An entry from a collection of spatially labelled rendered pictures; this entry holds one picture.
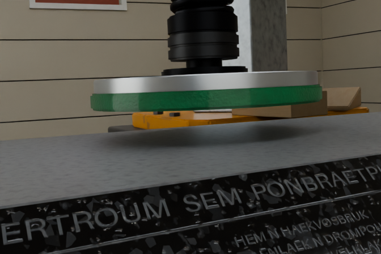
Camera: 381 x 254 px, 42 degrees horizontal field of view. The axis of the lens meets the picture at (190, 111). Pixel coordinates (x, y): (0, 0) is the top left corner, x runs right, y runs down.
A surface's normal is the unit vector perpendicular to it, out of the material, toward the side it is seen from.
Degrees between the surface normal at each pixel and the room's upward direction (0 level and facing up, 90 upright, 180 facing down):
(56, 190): 0
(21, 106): 90
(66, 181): 0
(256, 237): 45
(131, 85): 90
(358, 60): 90
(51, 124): 90
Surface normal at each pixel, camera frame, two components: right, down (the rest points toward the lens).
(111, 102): -0.73, 0.07
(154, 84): -0.40, 0.07
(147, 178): -0.04, -1.00
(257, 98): 0.31, 0.04
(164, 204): 0.30, -0.69
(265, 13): 0.79, 0.00
